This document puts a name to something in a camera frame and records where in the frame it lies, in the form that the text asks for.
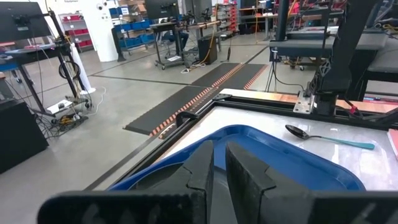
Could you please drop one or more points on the black workbench cart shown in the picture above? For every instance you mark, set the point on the black workbench cart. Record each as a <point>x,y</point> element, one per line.
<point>168,28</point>

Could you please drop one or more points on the white floor stand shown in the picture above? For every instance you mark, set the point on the white floor stand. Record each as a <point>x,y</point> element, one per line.
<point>79,68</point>

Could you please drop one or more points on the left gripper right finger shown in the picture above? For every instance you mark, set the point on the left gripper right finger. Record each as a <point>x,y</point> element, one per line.
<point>244,180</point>

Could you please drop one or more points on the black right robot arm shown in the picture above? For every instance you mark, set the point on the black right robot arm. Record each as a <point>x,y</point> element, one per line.
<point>339,62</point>

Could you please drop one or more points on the black upright post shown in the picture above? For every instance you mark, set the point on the black upright post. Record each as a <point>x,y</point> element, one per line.
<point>282,18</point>

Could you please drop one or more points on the black monitor stand cart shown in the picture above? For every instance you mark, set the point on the black monitor stand cart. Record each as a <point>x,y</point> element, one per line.
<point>34,55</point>

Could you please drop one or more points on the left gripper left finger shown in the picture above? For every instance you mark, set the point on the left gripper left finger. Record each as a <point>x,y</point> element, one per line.
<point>202,165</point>

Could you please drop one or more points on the person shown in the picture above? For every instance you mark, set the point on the person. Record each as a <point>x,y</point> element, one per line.
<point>175,39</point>

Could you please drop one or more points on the black frame clamp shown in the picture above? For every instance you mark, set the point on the black frame clamp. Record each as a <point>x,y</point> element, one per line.
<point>186,115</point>

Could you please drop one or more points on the rack with blue bins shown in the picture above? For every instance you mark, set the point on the rack with blue bins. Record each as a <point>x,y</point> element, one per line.
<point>133,40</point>

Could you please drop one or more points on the shelf with red bins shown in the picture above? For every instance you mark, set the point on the shelf with red bins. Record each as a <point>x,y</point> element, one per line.
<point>77,31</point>
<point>228,18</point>

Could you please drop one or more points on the blue plastic tray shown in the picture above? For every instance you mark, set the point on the blue plastic tray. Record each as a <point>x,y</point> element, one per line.
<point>280,165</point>

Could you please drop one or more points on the black box case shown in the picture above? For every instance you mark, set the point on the black box case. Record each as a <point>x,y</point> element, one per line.
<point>206,49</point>

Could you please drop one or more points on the grey metal base plate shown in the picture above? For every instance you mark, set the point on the grey metal base plate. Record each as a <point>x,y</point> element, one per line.
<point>303,104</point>

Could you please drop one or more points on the white plastic table sheet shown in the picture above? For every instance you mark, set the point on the white plastic table sheet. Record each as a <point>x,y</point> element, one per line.
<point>357,168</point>

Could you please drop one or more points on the black computer monitor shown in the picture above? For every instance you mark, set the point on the black computer monitor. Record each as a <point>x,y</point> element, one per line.
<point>161,9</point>
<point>21,18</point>

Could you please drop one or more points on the black cabinet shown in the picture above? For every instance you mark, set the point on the black cabinet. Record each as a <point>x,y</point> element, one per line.
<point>18,137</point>

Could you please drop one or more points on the white power strip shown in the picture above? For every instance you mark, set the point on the white power strip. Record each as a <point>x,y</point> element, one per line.
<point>59,106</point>

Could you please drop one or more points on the black orange-edged floor mat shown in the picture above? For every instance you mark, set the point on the black orange-edged floor mat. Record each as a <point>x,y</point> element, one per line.
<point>174,105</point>
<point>239,76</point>

